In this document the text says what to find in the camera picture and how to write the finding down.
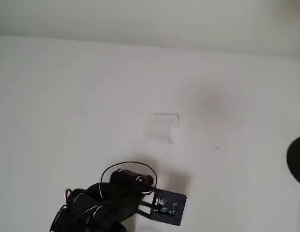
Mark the black round object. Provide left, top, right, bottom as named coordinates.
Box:
left=286, top=135, right=300, bottom=187

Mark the black camera cable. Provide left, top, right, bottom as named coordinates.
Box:
left=100, top=161, right=157, bottom=201

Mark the small clear plastic cup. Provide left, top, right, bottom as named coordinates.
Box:
left=144, top=113, right=181, bottom=144

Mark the black camera circuit board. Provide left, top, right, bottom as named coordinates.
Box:
left=137, top=188, right=188, bottom=227

